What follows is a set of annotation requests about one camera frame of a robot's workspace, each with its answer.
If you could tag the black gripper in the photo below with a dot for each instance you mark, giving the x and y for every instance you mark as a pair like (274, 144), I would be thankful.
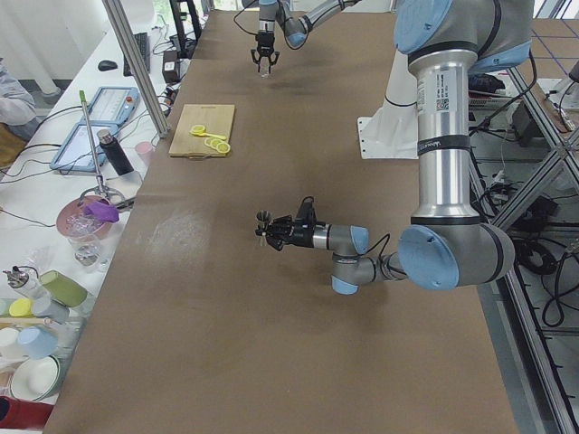
(302, 236)
(265, 40)

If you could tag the clear glass shaker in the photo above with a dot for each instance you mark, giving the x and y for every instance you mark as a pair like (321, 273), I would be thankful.
(264, 68)

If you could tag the steel measuring jigger cup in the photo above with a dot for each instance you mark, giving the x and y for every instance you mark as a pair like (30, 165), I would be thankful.
(263, 218)

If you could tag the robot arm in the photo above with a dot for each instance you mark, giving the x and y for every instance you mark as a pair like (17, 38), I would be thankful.
(439, 45)
(295, 29)

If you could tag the pink cup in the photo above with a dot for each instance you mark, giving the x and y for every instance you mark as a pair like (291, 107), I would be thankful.
(145, 150)

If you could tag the green cup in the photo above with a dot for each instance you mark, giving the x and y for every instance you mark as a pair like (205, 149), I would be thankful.
(64, 289)

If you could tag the light blue cup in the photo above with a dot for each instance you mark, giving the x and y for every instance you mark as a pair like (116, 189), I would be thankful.
(37, 342)

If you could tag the yellow cup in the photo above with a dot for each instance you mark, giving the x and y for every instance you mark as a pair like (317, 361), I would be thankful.
(21, 308)

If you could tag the white cup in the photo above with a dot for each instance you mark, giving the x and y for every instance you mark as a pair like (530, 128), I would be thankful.
(10, 349)

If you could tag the bamboo cutting board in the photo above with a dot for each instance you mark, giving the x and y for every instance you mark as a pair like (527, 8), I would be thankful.
(213, 118)

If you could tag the black computer mouse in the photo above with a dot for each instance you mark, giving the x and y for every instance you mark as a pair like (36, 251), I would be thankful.
(107, 65)

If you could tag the blue teach pendant far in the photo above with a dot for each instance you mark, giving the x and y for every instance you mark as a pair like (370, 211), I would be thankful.
(113, 105)

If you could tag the blue teach pendant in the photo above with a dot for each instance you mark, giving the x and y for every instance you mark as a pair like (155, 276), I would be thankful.
(113, 105)
(75, 153)

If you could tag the purple cloth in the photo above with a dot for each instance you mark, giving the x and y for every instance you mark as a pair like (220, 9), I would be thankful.
(103, 212)

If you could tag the black steel thermos bottle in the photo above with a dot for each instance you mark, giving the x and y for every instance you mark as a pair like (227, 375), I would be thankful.
(114, 152)

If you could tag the metal reacher grabber pole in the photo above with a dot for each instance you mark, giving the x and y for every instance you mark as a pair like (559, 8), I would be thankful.
(100, 189)

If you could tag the pink bowl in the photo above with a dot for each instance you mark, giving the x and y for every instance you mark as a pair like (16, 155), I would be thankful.
(74, 208)

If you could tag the blue teach pendant near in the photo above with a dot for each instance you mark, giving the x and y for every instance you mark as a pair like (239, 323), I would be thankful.
(75, 153)

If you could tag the person in grey jacket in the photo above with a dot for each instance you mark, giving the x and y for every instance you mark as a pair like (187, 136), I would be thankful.
(18, 111)

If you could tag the black power box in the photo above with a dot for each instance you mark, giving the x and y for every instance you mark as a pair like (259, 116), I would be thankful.
(527, 131)

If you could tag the glass oil dispenser bottle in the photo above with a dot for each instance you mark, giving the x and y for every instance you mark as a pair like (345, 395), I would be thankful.
(25, 281)

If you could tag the white bowl green rim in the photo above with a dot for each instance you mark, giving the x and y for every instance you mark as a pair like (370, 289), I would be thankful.
(36, 379)

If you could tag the red object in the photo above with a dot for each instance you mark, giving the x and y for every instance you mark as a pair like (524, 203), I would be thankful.
(18, 414)

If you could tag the aluminium frame post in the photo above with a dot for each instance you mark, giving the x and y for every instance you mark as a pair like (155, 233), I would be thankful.
(128, 46)

